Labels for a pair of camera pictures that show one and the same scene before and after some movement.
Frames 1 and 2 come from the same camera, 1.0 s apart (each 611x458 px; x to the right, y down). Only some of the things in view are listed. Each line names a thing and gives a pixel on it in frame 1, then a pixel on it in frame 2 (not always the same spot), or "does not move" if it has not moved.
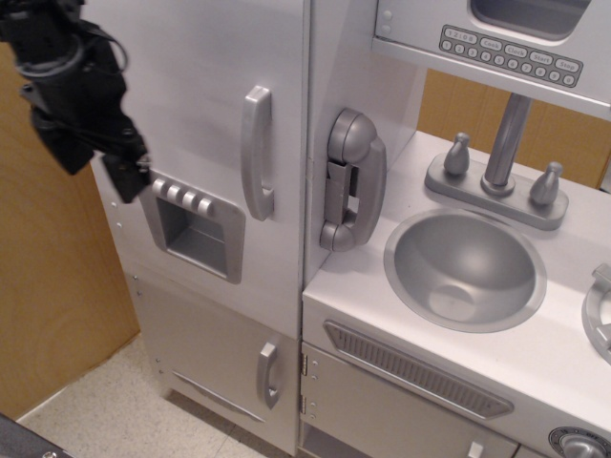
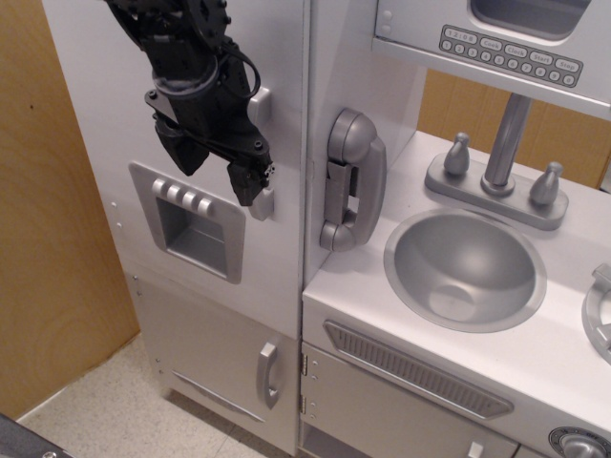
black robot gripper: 73,79 to 219,115
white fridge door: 216,90 does not move
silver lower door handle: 263,365 does not move
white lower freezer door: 209,358 does not move
